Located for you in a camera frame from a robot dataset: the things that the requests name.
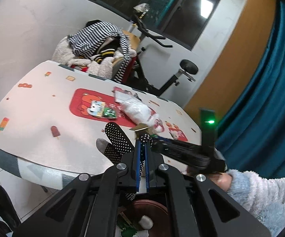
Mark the dark window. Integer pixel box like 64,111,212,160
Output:
95,0,220,50

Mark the gold foil wrapper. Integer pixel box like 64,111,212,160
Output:
130,123,149,139

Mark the black exercise bike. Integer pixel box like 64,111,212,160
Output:
122,3,199,96

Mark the white plastic bag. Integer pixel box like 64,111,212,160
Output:
114,89,152,125

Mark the pile of striped clothes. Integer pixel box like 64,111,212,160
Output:
51,20,136,83

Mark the light blue fleece sleeve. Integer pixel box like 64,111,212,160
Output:
226,170,285,236

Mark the wooden door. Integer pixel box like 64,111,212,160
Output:
184,0,276,124

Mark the brown round trash bin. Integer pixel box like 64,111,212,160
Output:
117,199,171,237

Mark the white pink plush toy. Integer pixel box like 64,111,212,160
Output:
145,113,164,134

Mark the person's right hand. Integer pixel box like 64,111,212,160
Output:
186,166,233,192

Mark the black dotted work glove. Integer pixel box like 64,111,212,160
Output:
96,122,156,184

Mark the cartoon snack packet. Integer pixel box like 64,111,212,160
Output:
87,101,117,119

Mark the green crinkled wrapper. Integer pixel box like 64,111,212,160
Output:
117,215,137,237

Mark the black tracker with green light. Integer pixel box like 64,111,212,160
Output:
200,108,217,157

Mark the geometric pattern folding table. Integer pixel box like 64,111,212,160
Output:
0,63,202,193

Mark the black slipper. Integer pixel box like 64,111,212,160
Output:
0,185,21,236

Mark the blue curtain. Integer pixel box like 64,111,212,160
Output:
215,0,285,178

